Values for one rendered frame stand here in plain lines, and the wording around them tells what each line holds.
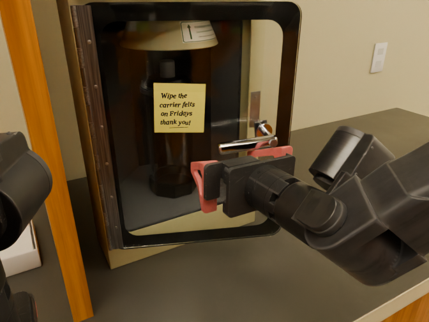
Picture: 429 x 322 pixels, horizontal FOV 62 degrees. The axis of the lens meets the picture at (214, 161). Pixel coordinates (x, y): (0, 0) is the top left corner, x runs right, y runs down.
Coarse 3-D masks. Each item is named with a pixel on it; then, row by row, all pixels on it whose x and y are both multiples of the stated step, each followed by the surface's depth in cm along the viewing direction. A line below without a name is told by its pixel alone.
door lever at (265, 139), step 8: (264, 128) 57; (264, 136) 53; (272, 136) 53; (224, 144) 52; (232, 144) 52; (240, 144) 52; (248, 144) 53; (256, 144) 53; (264, 144) 53; (272, 144) 53; (224, 152) 52; (232, 152) 53
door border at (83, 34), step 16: (80, 16) 47; (80, 32) 47; (96, 64) 49; (96, 80) 50; (96, 96) 51; (96, 112) 52; (96, 128) 53; (96, 144) 54; (112, 176) 57; (112, 192) 58; (112, 208) 59; (112, 224) 61; (112, 240) 62
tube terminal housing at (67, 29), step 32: (64, 0) 48; (96, 0) 48; (128, 0) 50; (160, 0) 52; (192, 0) 54; (224, 0) 57; (256, 0) 60; (64, 32) 54; (96, 192) 61; (96, 224) 70; (128, 256) 67
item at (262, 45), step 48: (96, 48) 49; (144, 48) 49; (192, 48) 50; (240, 48) 51; (288, 48) 52; (144, 96) 52; (240, 96) 54; (288, 96) 56; (144, 144) 55; (192, 144) 57; (288, 144) 59; (144, 192) 59; (192, 192) 60; (144, 240) 63; (192, 240) 65
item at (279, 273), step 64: (320, 128) 133; (384, 128) 133; (192, 256) 69; (256, 256) 69; (320, 256) 69; (64, 320) 56; (128, 320) 56; (192, 320) 56; (256, 320) 56; (320, 320) 56
